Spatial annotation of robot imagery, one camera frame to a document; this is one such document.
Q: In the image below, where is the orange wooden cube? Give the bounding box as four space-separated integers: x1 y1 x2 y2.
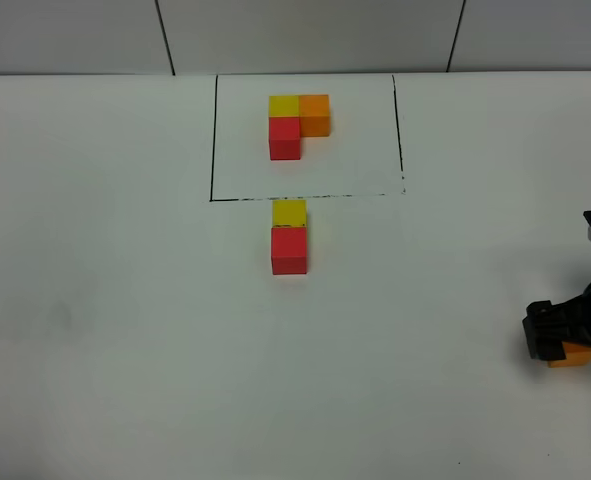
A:
547 342 591 368

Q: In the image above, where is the red wooden cube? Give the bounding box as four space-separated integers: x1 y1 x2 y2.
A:
270 227 308 275

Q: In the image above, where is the yellow wooden cube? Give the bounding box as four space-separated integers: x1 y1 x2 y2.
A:
272 199 307 228

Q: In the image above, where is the template orange cube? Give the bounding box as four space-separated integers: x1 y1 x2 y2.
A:
299 94 331 138

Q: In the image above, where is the template red cube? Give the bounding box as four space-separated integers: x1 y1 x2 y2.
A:
269 117 301 161

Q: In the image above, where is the template yellow cube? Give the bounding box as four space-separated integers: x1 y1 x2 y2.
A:
269 95 300 118

